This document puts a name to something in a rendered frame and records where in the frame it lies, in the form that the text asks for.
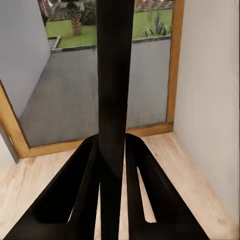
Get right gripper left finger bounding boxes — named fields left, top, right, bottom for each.
left=3, top=133, right=101, bottom=240

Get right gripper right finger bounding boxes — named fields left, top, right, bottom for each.
left=125, top=133, right=210, bottom=240

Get poster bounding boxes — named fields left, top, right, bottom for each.
left=96, top=0, right=135, bottom=240

